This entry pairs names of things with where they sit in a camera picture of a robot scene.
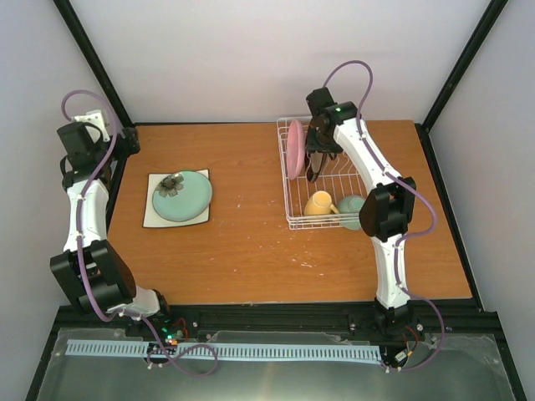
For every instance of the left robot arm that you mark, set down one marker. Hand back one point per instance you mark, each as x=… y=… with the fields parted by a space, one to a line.
x=91 y=273

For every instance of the blue slotted cable duct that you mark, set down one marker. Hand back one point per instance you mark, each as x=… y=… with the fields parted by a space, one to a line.
x=228 y=351

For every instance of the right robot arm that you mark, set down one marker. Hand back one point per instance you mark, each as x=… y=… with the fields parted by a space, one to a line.
x=384 y=217

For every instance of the white wire dish rack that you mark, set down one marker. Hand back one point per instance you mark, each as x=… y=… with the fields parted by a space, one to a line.
x=330 y=179

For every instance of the round black-rimmed plate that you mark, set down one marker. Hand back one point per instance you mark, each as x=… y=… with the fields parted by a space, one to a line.
x=315 y=163

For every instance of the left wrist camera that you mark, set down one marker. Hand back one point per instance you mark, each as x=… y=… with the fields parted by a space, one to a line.
x=94 y=121

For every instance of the yellow mug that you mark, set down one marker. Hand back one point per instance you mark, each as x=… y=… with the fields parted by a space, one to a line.
x=320 y=203

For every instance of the teal flower plate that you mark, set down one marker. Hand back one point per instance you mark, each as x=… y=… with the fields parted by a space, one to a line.
x=182 y=196

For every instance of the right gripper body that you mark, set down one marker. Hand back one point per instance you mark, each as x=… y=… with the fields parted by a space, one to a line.
x=321 y=142

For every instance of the square black-rimmed plate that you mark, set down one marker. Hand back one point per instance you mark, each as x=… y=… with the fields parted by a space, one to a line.
x=152 y=220

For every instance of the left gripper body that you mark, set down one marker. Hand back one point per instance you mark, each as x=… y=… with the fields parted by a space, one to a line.
x=123 y=149

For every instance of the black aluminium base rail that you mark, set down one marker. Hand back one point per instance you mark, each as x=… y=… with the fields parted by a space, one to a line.
x=354 y=321

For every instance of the pink round plate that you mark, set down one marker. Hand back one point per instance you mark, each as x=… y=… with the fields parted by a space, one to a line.
x=295 y=151

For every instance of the green ceramic bowl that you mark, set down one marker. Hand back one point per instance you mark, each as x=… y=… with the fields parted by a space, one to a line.
x=349 y=208

